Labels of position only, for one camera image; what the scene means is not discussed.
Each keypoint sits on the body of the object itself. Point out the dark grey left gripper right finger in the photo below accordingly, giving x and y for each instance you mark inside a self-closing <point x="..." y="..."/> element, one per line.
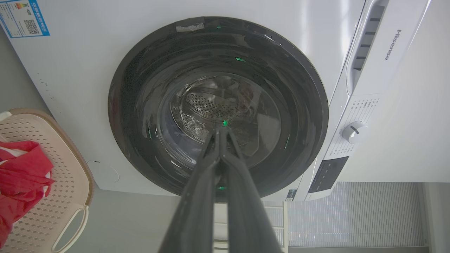
<point x="246" y="211"/>

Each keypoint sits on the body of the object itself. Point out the red garment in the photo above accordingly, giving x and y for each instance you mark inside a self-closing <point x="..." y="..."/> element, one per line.
<point x="21" y="175"/>

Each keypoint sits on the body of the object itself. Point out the white washing machine control knob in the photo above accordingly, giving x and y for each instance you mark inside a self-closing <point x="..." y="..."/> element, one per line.
<point x="354" y="131"/>

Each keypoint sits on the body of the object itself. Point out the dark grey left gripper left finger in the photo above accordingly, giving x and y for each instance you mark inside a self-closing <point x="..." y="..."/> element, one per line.
<point x="197" y="207"/>

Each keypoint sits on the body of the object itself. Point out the white window blind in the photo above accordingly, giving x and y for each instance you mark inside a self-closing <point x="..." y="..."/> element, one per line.
<point x="355" y="214"/>

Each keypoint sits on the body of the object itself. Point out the beige perforated laundry basket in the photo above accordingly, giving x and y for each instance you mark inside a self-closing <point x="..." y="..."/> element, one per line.
<point x="66" y="182"/>

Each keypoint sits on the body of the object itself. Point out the white Hisense washing machine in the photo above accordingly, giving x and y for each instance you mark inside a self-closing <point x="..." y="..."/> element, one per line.
<point x="70" y="88"/>

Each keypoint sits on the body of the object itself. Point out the blue energy label sticker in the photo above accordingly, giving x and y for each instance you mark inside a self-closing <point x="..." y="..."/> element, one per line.
<point x="24" y="17"/>

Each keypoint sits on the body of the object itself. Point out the round dark washing machine door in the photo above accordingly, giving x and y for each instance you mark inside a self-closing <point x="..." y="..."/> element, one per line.
<point x="218" y="105"/>

